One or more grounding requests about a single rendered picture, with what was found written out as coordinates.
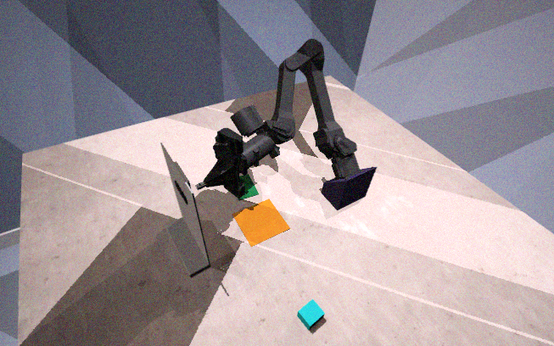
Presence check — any cyan block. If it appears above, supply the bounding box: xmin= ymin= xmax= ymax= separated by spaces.
xmin=297 ymin=299 xmax=325 ymax=330

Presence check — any orange square zone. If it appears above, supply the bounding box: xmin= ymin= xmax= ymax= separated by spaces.
xmin=232 ymin=199 xmax=290 ymax=247

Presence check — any green square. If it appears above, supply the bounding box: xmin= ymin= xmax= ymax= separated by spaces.
xmin=238 ymin=174 xmax=259 ymax=201

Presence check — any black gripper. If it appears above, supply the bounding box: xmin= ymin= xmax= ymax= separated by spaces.
xmin=203 ymin=128 xmax=262 ymax=198

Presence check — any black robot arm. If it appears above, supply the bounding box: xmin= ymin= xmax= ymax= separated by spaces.
xmin=230 ymin=39 xmax=363 ymax=179

